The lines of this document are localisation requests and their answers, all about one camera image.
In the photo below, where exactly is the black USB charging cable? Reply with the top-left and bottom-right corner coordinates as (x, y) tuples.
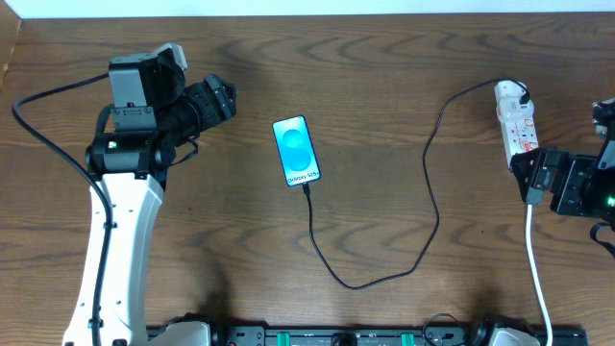
(301, 77), (531, 292)

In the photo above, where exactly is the white USB charger plug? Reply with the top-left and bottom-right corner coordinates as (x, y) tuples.
(494, 80), (529, 109)

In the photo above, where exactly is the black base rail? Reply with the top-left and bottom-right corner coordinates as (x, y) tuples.
(146, 312), (588, 346)

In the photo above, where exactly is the white power strip cord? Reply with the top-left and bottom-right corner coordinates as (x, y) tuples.
(524, 204), (554, 346)

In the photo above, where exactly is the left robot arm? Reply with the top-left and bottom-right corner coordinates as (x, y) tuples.
(62, 43), (237, 345)

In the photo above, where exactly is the brown cardboard panel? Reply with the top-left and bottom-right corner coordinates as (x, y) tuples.
(0, 0), (22, 85)

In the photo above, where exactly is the blue Galaxy smartphone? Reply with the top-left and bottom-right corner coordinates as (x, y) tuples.
(272, 115), (321, 187)

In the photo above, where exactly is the white power strip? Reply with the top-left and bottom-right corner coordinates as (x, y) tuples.
(496, 101), (539, 168)

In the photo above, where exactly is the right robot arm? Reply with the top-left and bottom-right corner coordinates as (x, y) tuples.
(470, 99), (614, 345)

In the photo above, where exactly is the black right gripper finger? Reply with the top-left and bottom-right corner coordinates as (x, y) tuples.
(524, 151), (553, 206)
(510, 149), (541, 192)

